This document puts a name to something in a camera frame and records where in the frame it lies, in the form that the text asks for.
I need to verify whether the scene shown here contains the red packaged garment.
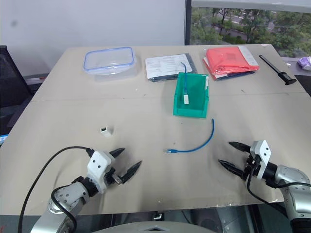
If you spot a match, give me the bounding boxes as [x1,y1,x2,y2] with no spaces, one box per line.
[202,46,260,82]

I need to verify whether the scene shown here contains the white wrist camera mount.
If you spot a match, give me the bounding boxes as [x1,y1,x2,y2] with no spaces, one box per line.
[86,150,116,194]
[249,139,273,180]

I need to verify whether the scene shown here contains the dark packet with white sheet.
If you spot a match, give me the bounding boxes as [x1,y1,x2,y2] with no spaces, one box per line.
[144,53,198,83]

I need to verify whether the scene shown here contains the dark window frame post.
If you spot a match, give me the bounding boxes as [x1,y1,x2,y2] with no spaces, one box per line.
[183,0,193,46]

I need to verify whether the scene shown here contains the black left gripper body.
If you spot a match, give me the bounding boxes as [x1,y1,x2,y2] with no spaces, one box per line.
[104,166,123,188]

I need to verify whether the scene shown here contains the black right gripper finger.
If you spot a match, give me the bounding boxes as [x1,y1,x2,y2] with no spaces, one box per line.
[217,159,245,178]
[228,141,251,153]

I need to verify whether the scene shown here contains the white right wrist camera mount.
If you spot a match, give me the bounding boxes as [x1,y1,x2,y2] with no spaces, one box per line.
[249,139,273,180]

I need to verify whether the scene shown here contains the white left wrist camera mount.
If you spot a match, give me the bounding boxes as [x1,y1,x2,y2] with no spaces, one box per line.
[86,150,116,194]

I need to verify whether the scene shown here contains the blue cable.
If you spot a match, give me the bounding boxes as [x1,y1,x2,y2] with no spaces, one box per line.
[181,62,189,96]
[166,118,216,154]

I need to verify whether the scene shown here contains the clear container with blue rim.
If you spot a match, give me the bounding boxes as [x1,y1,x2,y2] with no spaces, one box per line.
[83,46,139,83]

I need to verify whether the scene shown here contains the black long-handled tool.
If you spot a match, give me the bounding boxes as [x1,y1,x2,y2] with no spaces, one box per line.
[259,54,297,86]

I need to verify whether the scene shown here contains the purple crumpled item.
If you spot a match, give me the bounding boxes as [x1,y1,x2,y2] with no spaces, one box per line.
[297,56,311,68]

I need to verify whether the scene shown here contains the grey curved body shell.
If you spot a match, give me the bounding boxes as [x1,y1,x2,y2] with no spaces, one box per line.
[91,219,217,233]

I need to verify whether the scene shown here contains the black mesh office chair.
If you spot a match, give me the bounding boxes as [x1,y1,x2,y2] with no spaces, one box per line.
[0,45,34,127]

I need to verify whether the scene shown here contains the green plastic bin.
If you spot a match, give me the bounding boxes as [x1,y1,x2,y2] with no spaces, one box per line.
[173,72,210,119]

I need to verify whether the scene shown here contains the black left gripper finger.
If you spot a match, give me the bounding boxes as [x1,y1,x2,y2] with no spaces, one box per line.
[120,160,142,185]
[108,147,126,159]

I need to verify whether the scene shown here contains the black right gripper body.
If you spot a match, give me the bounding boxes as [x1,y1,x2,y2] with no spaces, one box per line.
[241,155,260,182]

